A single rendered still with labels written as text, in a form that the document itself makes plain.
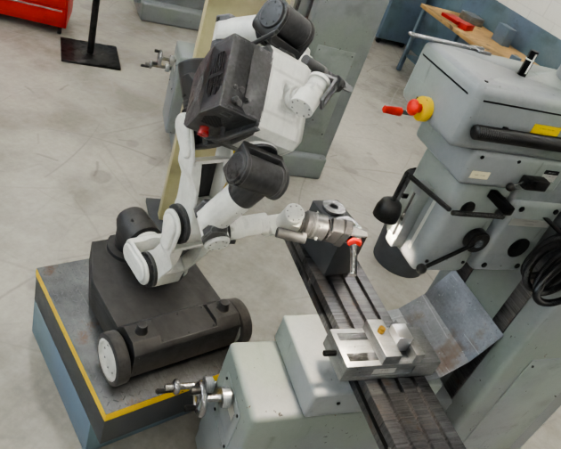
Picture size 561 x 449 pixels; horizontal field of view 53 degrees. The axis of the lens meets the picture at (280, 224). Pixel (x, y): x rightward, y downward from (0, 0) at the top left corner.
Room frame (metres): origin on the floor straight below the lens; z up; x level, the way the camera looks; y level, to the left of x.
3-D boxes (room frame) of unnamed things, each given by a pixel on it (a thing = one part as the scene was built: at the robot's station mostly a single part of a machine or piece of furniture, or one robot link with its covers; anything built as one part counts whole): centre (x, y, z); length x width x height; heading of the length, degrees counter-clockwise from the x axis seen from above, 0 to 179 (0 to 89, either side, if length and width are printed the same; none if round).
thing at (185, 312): (1.70, 0.39, 0.59); 0.64 x 0.52 x 0.33; 47
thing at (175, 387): (1.33, 0.11, 0.52); 0.22 x 0.06 x 0.06; 120
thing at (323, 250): (1.79, -0.19, 1.04); 0.22 x 0.12 x 0.20; 39
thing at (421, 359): (1.36, -0.45, 0.99); 0.35 x 0.15 x 0.11; 120
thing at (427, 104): (1.35, -0.22, 1.76); 0.06 x 0.02 x 0.06; 30
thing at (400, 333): (1.37, -0.48, 1.04); 0.06 x 0.05 x 0.06; 30
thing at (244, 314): (1.73, 0.04, 0.50); 0.20 x 0.05 x 0.20; 47
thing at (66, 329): (1.70, 0.39, 0.20); 0.78 x 0.68 x 0.40; 47
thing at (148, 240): (1.72, 0.42, 0.68); 0.21 x 0.20 x 0.13; 47
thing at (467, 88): (1.48, -0.44, 1.81); 0.47 x 0.26 x 0.16; 120
